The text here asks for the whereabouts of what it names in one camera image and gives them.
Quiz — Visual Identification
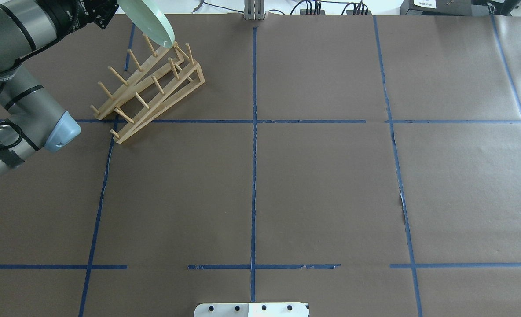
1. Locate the metal reacher grabber tool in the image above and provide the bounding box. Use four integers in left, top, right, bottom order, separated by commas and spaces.
192, 0, 205, 14

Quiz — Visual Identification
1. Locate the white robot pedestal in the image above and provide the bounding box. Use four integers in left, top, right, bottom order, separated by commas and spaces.
194, 302, 310, 317

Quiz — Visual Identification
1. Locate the mint green plate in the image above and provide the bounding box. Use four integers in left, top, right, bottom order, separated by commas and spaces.
117, 0, 175, 48

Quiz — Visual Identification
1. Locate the aluminium frame post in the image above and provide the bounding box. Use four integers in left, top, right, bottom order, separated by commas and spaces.
243, 0, 266, 20

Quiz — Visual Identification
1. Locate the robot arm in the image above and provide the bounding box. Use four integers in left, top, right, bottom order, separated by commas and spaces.
0, 0, 119, 177

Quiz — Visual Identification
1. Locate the wooden plate rack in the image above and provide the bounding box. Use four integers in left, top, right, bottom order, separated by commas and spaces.
90, 34, 205, 143

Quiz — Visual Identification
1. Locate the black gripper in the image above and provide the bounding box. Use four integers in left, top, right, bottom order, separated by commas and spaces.
37, 0, 119, 37

